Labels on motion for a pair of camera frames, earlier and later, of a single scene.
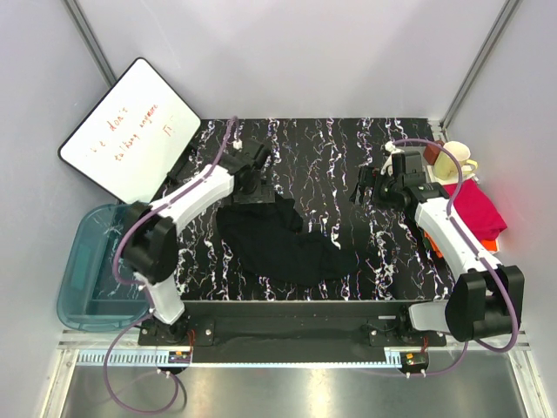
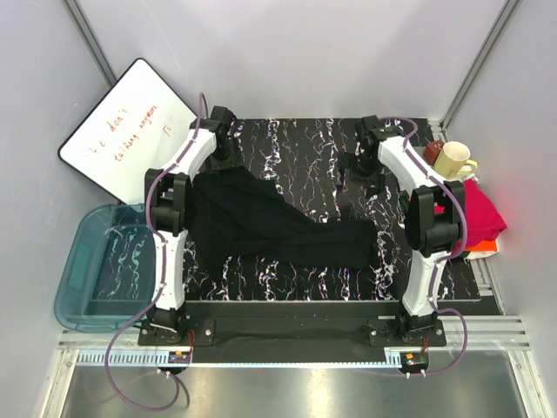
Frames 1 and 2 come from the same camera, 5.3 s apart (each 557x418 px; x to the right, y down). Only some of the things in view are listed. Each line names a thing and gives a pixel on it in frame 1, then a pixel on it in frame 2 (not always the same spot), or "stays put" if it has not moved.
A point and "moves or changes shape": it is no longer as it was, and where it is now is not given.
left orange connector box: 179,357 stays put
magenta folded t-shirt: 476,210 stays put
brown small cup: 431,151 stays put
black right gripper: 369,177 → 374,183
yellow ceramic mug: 445,165 stays put
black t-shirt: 263,234 moves or changes shape
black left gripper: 262,194 → 233,161
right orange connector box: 415,359 stays put
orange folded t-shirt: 490,245 stays put
